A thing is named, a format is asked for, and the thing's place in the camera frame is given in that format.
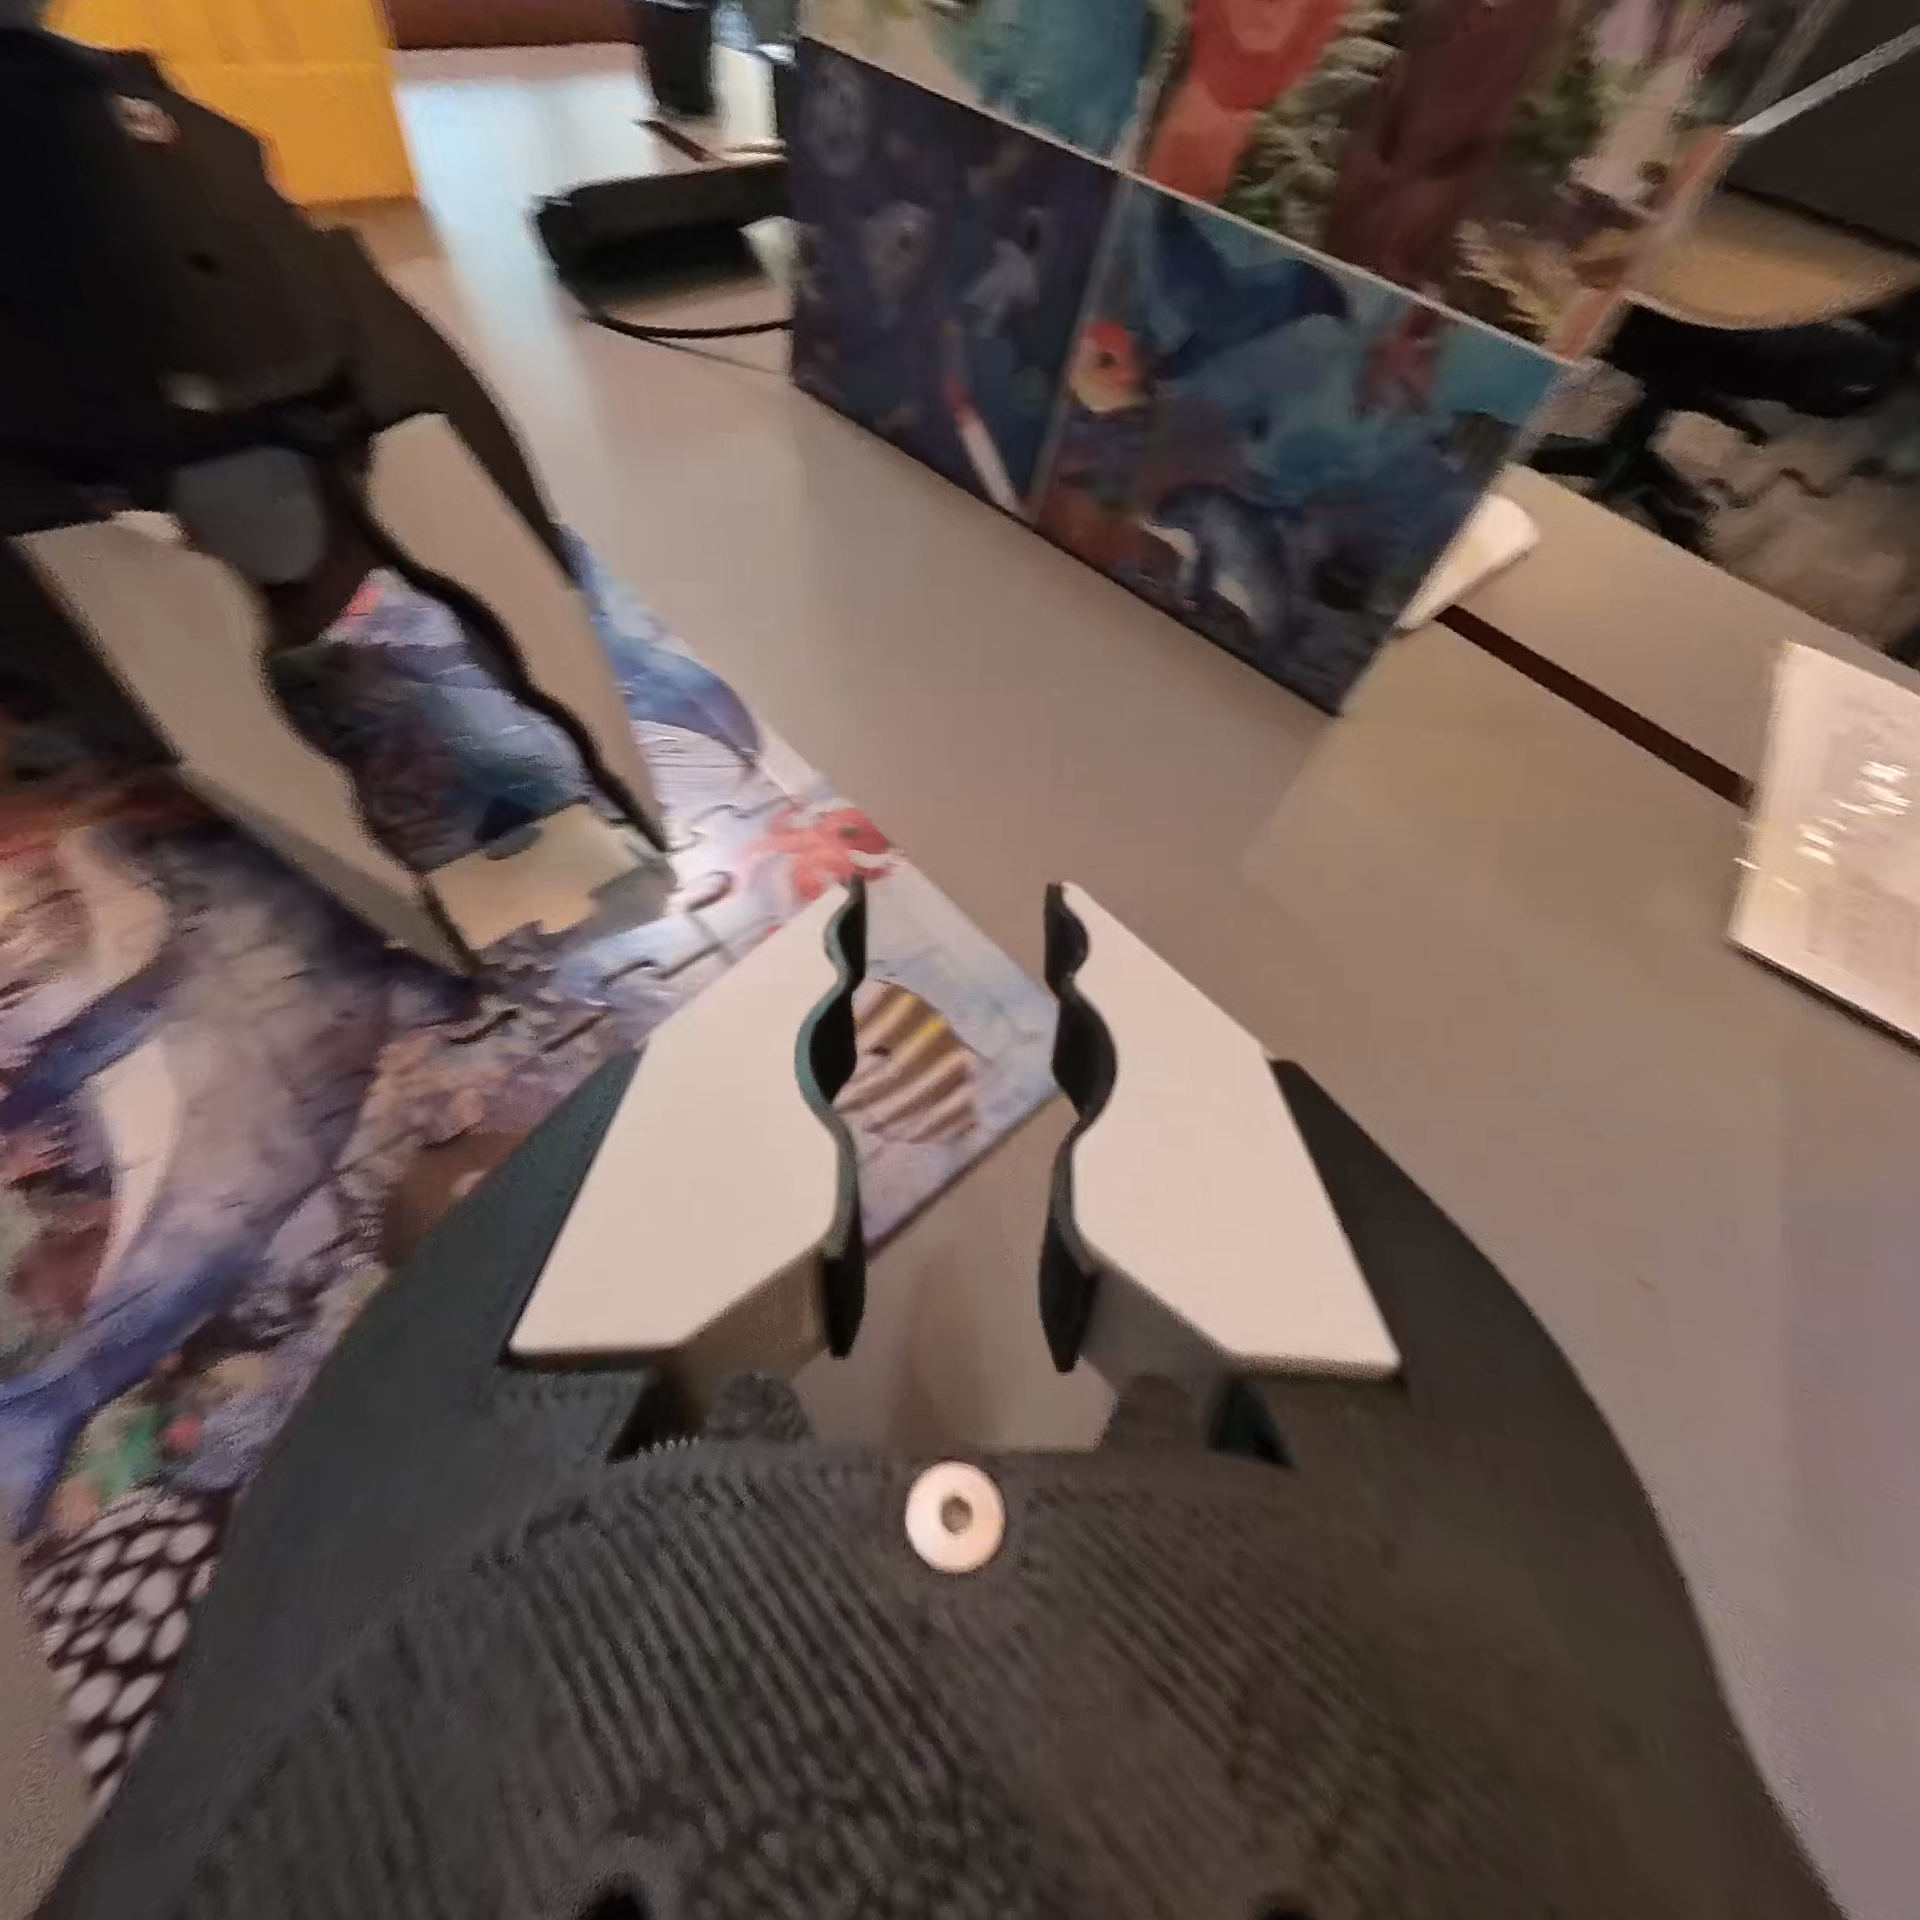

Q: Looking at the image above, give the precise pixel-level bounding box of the black handheld device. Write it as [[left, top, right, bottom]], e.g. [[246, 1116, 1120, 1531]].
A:
[[534, 159, 798, 290]]

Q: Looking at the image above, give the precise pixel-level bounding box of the black battery charger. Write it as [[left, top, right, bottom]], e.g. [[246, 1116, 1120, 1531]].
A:
[[638, 0, 724, 119]]

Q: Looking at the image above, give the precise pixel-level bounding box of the black office chair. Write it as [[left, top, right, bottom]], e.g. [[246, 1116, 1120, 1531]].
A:
[[1530, 300, 1920, 531]]

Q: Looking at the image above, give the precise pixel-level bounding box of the instruction sheet in plastic sleeve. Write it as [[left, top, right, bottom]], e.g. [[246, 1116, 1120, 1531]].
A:
[[1725, 643, 1920, 1048]]

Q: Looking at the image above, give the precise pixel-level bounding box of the white monitor stand base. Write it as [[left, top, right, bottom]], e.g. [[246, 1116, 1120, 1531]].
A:
[[1394, 496, 1542, 633]]

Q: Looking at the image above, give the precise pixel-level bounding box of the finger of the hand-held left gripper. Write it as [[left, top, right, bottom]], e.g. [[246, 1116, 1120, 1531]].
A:
[[12, 514, 485, 977], [364, 409, 671, 852]]

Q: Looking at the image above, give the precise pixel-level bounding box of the black braided cable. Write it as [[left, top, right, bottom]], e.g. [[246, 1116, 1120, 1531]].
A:
[[582, 293, 798, 345]]

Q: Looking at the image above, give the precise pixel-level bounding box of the assembled sea jigsaw puzzle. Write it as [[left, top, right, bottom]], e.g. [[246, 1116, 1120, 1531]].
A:
[[0, 532, 1058, 1818]]

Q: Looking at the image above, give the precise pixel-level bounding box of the illustrated puzzle box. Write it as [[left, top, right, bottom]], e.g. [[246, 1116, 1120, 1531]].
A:
[[786, 0, 1742, 717]]

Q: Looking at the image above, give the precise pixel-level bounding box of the yellow object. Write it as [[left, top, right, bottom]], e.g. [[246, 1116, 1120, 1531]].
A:
[[60, 0, 418, 209]]

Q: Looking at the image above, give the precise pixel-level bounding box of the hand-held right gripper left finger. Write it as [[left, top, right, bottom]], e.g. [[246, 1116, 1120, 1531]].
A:
[[510, 882, 874, 1425]]

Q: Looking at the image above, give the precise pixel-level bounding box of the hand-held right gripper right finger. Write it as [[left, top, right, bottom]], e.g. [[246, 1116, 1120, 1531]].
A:
[[1039, 882, 1403, 1441]]

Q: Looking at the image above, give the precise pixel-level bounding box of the beige chair seat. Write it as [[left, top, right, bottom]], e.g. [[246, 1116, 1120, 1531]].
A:
[[1621, 192, 1920, 329]]

